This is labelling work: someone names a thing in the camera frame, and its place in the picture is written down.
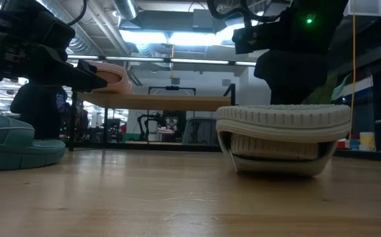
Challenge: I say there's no yellow and white container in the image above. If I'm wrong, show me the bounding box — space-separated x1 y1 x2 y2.
359 131 376 152

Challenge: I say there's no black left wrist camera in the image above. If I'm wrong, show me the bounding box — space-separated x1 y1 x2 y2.
37 13 76 51

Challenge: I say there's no beige slide sandal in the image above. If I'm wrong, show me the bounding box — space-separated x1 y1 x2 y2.
215 103 353 178

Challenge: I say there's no long light bar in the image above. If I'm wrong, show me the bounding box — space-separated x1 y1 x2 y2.
66 54 257 67

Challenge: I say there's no grey mesh chair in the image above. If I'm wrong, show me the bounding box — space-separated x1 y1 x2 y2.
181 117 221 146

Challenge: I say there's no green leafy plant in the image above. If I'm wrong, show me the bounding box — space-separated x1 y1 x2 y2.
303 73 354 106

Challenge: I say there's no black background robot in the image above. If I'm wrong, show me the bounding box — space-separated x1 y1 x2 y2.
135 111 165 142

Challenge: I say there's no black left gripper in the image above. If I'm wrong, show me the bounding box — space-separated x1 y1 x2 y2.
0 31 109 93

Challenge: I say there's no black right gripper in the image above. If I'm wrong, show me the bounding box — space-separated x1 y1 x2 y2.
254 49 329 106

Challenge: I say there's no pink slide sandal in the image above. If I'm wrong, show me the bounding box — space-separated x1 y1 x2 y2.
88 61 134 95

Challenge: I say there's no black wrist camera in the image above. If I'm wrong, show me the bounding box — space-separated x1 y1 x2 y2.
232 25 267 55
37 13 76 51

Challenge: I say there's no teal green slide sandal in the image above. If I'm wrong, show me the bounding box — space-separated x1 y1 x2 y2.
0 107 67 173

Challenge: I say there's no wooden shelf with black frame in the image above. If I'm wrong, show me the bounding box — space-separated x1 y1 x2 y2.
67 83 238 153

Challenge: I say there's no yellow hanging cord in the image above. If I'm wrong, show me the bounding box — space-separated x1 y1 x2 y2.
347 14 357 141

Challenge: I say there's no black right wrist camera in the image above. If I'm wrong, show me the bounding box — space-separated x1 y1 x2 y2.
232 25 267 55

